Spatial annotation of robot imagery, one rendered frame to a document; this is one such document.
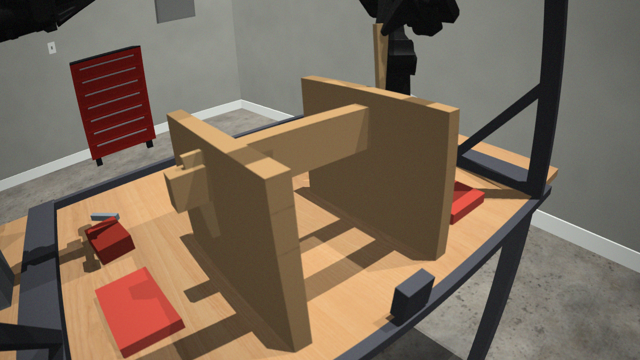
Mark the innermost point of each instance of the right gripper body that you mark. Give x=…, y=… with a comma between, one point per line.
x=448, y=9

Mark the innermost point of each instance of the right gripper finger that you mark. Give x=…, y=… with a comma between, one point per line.
x=401, y=13
x=383, y=9

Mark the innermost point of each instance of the wooden end board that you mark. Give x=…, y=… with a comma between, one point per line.
x=258, y=247
x=404, y=184

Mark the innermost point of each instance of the wooden rail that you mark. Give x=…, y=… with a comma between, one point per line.
x=301, y=145

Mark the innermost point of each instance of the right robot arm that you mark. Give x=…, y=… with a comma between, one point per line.
x=401, y=57

